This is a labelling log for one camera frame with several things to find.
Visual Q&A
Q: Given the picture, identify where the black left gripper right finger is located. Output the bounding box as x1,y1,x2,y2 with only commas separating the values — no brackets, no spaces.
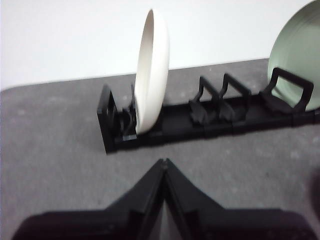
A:
164,157,316,240

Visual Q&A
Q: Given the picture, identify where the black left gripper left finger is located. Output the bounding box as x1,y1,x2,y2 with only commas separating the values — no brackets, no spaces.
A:
12,159,165,240

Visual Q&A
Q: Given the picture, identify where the black plate rack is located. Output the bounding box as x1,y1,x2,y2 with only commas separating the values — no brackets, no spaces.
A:
96,66,320,155

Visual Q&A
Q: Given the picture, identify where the beige plate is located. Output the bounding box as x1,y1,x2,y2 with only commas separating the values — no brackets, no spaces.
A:
134,8,172,135

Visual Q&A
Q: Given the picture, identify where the green plate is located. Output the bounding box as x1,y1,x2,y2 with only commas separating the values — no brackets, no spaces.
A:
267,0,320,112

